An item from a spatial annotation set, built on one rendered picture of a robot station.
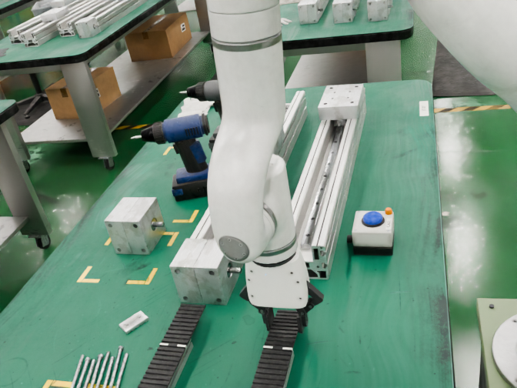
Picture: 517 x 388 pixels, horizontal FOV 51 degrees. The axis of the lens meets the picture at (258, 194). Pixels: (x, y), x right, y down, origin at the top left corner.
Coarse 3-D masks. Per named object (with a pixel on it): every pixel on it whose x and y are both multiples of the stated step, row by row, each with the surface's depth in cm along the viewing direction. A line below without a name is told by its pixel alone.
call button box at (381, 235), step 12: (360, 216) 116; (384, 216) 114; (360, 228) 112; (372, 228) 112; (384, 228) 111; (348, 240) 117; (360, 240) 112; (372, 240) 112; (384, 240) 111; (360, 252) 114; (372, 252) 113; (384, 252) 112
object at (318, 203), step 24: (360, 120) 159; (312, 144) 143; (336, 144) 146; (312, 168) 132; (336, 168) 130; (312, 192) 130; (336, 192) 121; (312, 216) 119; (336, 216) 118; (312, 240) 108; (336, 240) 118; (312, 264) 109
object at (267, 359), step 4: (260, 356) 91; (264, 356) 91; (268, 356) 91; (272, 356) 90; (276, 356) 90; (280, 356) 90; (284, 356) 90; (288, 356) 90; (260, 360) 90; (264, 360) 90; (268, 360) 90; (272, 360) 90; (276, 360) 90; (280, 360) 90; (284, 360) 90; (288, 360) 90; (268, 364) 90; (272, 364) 89; (276, 364) 89; (280, 364) 89; (284, 364) 89; (288, 364) 89
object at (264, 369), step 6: (258, 366) 89; (264, 366) 89; (270, 366) 89; (276, 366) 89; (282, 366) 88; (288, 366) 88; (258, 372) 88; (264, 372) 88; (270, 372) 88; (276, 372) 88; (282, 372) 87
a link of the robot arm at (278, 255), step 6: (294, 240) 86; (288, 246) 85; (294, 246) 86; (264, 252) 84; (270, 252) 84; (276, 252) 84; (282, 252) 84; (288, 252) 85; (294, 252) 86; (258, 258) 85; (264, 258) 85; (270, 258) 84; (276, 258) 85; (282, 258) 85
